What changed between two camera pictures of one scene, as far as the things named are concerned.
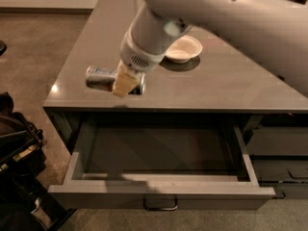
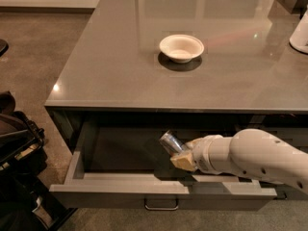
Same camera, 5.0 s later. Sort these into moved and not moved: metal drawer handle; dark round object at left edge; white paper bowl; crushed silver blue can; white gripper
Moved: white gripper; crushed silver blue can
Not moved: metal drawer handle; dark round object at left edge; white paper bowl
